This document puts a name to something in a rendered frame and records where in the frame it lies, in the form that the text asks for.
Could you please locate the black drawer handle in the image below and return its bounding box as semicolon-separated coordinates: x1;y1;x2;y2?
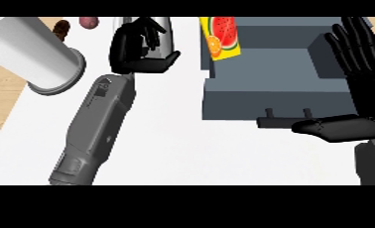
257;107;319;129

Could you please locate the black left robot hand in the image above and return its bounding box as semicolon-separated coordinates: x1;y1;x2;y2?
108;16;182;75

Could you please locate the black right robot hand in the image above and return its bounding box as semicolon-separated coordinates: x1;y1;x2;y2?
290;16;375;144

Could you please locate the yellow fruit juice carton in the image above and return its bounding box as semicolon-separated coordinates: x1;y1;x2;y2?
198;16;243;61

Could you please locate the brown oblong food item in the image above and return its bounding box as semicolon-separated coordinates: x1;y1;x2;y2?
52;19;73;43

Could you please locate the reddish round food item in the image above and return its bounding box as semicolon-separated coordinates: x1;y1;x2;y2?
80;16;101;30

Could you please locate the shiny metal cup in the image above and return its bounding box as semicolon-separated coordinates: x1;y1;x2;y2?
113;16;176;60

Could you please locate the grey open drawer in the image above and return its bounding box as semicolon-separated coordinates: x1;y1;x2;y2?
200;16;375;121

